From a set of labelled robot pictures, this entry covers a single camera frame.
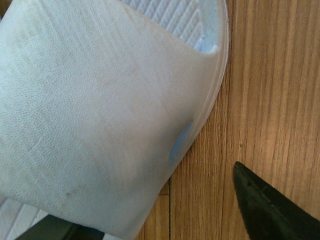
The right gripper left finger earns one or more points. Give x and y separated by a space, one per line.
54 228

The white slide sandal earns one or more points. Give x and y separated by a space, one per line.
99 102

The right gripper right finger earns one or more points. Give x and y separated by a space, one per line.
267 214

